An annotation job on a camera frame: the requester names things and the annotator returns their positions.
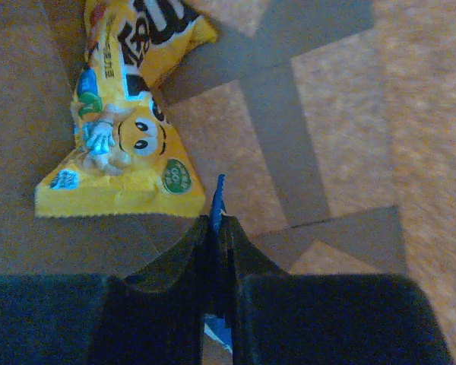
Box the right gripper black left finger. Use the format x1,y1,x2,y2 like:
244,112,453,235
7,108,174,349
0,215,208,364

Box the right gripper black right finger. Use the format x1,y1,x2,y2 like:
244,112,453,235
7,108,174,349
220,217,452,364

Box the blue m&m's snack packet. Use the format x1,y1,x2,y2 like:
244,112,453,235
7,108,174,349
204,174,233,354

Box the brown paper bag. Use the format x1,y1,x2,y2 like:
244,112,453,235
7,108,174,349
0,1,456,362

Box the yellow m&m's peanut packet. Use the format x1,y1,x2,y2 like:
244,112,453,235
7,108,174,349
35,1,217,217

